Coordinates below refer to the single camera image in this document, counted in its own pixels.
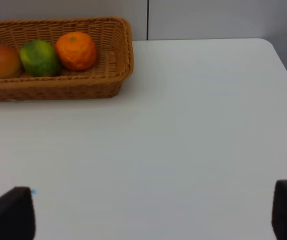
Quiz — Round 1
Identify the orange mandarin fruit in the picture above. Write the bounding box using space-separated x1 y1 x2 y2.
55 31 98 71

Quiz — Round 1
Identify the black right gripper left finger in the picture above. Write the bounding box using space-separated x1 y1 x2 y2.
0 186 36 240

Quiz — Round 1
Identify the light orange wicker basket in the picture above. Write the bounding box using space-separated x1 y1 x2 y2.
0 16 134 102

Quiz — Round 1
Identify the red orange peach fruit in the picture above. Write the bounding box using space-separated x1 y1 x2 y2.
0 45 22 79

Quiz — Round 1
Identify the green mango fruit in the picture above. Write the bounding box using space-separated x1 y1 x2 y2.
19 39 61 77

